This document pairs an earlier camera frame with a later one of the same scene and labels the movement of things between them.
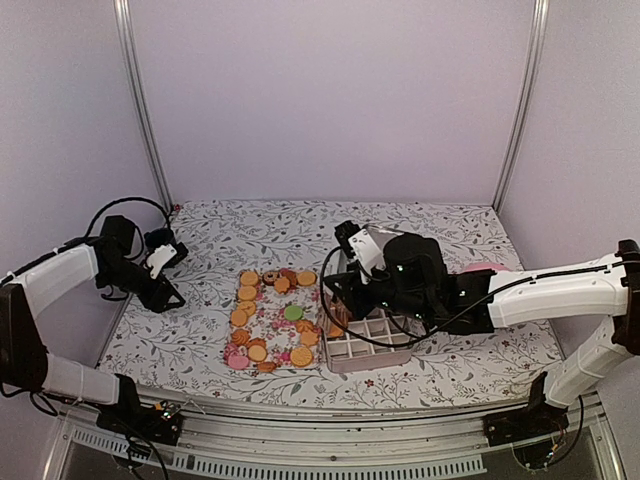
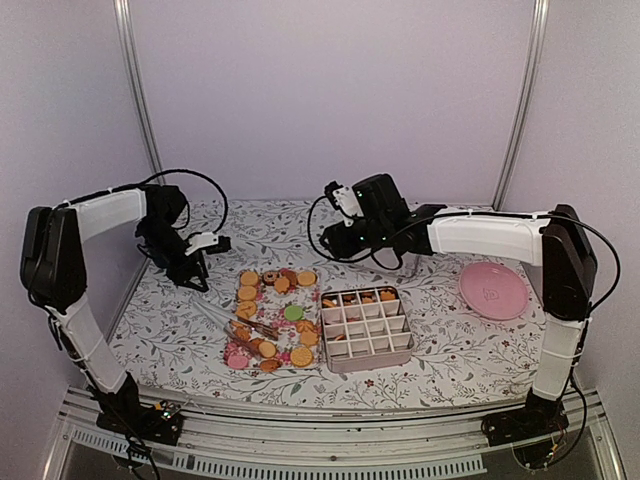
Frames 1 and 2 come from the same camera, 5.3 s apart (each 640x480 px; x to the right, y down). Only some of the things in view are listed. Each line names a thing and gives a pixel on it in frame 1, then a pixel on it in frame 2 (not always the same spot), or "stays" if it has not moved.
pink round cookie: [238, 361] stays
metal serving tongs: [338, 311] → [232, 327]
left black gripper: [157, 301] → [180, 275]
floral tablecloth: [176, 356] stays
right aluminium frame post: [541, 11] stays
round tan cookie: [307, 278] stays
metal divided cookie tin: [374, 341] stays
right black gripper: [351, 295] → [340, 246]
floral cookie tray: [274, 320] stays
